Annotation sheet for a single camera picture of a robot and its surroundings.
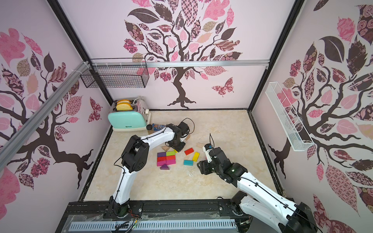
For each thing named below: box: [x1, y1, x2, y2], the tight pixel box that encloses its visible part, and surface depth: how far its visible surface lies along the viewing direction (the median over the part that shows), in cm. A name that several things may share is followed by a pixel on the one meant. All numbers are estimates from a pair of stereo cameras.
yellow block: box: [192, 151, 201, 163], surface depth 94 cm
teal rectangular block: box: [183, 159, 194, 167], surface depth 93 cm
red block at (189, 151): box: [184, 147, 195, 156], surface depth 97 cm
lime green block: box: [166, 150, 176, 157], surface depth 97 cm
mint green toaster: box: [107, 97, 151, 132], surface depth 105 cm
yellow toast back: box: [117, 99, 131, 105], surface depth 102 cm
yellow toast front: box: [116, 102, 134, 111], surface depth 99 cm
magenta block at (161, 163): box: [156, 160, 167, 167], surface depth 92 cm
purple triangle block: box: [159, 163, 170, 170], surface depth 89 cm
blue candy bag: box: [152, 123, 167, 132], surface depth 109 cm
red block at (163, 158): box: [157, 156, 167, 162], surface depth 94 cm
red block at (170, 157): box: [166, 155, 176, 161], surface depth 94 cm
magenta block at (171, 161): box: [166, 159, 176, 166], surface depth 92 cm
